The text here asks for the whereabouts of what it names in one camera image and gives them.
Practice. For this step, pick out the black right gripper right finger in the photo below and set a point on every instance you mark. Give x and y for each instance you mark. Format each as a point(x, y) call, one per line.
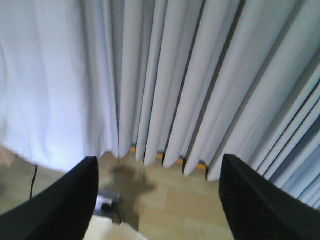
point(258, 210)

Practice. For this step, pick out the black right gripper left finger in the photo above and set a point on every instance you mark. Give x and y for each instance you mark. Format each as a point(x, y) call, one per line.
point(61, 212)

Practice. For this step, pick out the white paper trash bin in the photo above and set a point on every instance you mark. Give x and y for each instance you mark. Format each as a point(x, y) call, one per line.
point(103, 228)

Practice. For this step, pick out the white power strip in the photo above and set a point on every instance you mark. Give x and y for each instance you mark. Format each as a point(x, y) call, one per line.
point(107, 203)

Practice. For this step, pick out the white draped cloth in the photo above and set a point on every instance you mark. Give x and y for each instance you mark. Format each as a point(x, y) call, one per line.
point(57, 81)

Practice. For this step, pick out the white pleated curtain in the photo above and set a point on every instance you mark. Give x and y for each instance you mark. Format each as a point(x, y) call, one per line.
point(198, 79)

